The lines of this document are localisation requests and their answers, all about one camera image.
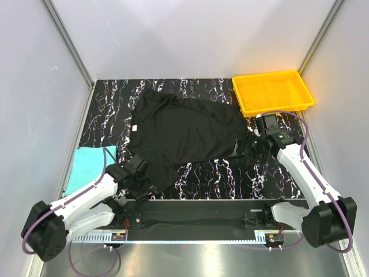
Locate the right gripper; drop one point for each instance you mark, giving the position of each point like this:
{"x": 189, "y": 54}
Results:
{"x": 242, "y": 137}

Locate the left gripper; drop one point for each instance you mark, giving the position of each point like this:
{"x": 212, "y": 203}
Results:
{"x": 147, "y": 185}

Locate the black t shirt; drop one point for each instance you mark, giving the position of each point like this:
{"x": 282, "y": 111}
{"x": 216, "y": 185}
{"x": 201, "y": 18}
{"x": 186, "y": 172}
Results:
{"x": 168, "y": 131}

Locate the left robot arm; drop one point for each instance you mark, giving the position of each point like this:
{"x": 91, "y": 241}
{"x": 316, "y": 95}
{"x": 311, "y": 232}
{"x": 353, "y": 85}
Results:
{"x": 50, "y": 227}

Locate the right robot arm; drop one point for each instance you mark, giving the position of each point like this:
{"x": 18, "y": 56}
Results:
{"x": 319, "y": 195}

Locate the folded teal t shirt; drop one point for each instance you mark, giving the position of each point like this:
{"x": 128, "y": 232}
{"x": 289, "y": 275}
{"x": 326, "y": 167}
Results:
{"x": 88, "y": 164}

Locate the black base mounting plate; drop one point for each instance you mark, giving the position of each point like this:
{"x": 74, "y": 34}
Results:
{"x": 244, "y": 214}

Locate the yellow plastic tray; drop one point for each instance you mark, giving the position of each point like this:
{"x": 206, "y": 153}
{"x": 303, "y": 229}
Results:
{"x": 260, "y": 93}

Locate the black marble pattern mat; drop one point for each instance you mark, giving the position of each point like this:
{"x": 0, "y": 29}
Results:
{"x": 108, "y": 122}

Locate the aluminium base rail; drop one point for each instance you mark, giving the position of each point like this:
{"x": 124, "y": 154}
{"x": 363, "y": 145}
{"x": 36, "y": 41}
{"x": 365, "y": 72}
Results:
{"x": 282, "y": 213}

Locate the white slotted cable duct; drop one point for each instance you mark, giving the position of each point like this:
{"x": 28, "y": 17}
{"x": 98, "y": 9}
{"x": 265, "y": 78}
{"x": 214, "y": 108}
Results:
{"x": 139, "y": 237}

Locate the right aluminium frame post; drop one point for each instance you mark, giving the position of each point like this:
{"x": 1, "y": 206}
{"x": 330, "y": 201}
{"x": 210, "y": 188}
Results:
{"x": 319, "y": 37}

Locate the aluminium frame post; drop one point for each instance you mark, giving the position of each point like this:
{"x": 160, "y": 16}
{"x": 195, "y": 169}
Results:
{"x": 319, "y": 37}
{"x": 62, "y": 31}

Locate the left aluminium frame post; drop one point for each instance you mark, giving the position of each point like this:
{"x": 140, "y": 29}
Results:
{"x": 62, "y": 31}

